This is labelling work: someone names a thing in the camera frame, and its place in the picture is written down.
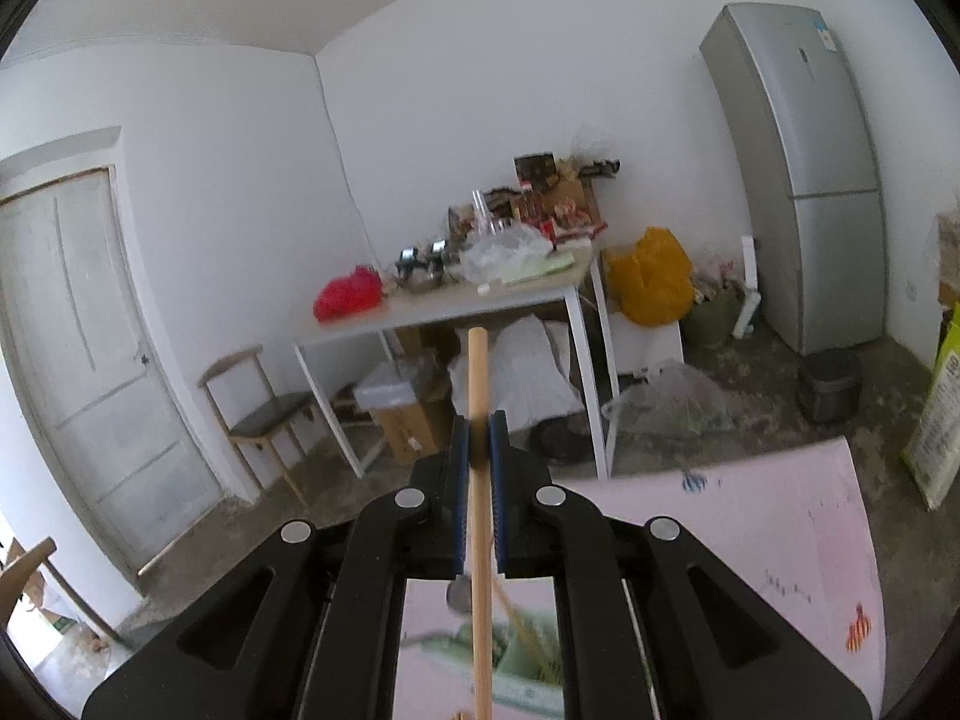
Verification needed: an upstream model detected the clear plastic bag on floor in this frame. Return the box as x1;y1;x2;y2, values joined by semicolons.
602;361;734;440

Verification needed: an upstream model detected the green bucket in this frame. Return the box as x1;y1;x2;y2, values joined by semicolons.
680;280;740;348

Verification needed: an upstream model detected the silver refrigerator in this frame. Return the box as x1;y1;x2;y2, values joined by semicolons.
700;4;887;355

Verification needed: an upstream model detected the cardboard box under table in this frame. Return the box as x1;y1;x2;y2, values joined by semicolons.
373;398;454;463

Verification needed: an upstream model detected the metal spoon in holder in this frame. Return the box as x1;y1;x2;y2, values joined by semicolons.
446;574;472;617

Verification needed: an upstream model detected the clear plastic bag on table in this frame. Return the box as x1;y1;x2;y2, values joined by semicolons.
459;224;553;284

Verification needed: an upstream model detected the wooden chair dark seat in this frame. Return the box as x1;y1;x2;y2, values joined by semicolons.
197;344;319;507

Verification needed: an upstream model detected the white door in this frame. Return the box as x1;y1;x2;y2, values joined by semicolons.
2;169;221;574

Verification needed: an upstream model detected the pink patterned tablecloth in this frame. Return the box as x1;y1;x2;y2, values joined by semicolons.
390;437;889;720

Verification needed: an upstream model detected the clutter pile on table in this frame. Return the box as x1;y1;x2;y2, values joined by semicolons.
480;153;622;242

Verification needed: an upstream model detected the wooden chopstick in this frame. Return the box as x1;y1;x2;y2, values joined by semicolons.
467;327;493;720

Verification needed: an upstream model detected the red plastic bag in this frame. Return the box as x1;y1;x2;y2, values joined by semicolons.
313;265;382;323

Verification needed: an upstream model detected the yellow plastic bag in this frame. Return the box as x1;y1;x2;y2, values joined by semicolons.
602;227;695;327

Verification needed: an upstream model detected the green yellow rice bag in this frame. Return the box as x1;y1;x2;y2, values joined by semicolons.
903;307;960;511

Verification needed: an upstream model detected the white side table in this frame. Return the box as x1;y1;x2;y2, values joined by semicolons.
293;242;620;479

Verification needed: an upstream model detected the mint utensil holder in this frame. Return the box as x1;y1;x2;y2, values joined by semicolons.
392;580;565;718

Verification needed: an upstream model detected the white sack under table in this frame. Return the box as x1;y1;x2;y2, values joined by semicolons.
488;316;584;433

